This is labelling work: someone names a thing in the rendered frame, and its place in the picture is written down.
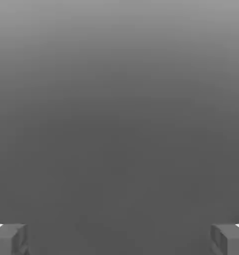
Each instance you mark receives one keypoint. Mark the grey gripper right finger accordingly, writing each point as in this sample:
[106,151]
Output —
[231,242]

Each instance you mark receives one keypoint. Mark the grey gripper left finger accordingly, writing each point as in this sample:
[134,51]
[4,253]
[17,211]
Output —
[5,241]

